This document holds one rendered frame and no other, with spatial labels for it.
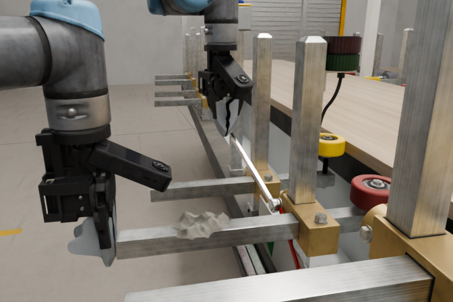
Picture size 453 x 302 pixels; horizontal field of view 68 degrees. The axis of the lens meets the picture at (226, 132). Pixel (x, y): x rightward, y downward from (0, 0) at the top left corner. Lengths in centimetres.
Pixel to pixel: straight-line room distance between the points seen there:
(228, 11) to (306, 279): 58
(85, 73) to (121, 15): 763
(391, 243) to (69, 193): 37
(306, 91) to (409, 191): 25
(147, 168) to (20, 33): 21
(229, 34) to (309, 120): 30
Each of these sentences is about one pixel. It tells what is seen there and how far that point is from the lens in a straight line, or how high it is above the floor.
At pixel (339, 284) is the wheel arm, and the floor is 96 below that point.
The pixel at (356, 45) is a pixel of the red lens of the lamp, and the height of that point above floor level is 113.
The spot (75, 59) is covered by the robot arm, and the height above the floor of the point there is 112.
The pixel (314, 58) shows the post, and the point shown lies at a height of 111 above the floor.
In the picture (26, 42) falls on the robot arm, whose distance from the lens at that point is 40.
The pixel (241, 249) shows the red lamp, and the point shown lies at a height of 70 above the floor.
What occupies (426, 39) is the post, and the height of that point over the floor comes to 114.
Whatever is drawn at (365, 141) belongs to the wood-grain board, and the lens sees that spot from 85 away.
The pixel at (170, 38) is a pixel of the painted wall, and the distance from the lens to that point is 812.
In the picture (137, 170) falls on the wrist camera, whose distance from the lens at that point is 47.
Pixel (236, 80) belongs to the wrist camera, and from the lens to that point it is 70.
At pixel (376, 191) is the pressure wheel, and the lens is 58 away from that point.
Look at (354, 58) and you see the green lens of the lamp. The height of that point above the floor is 111.
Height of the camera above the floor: 114
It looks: 16 degrees down
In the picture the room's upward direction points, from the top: straight up
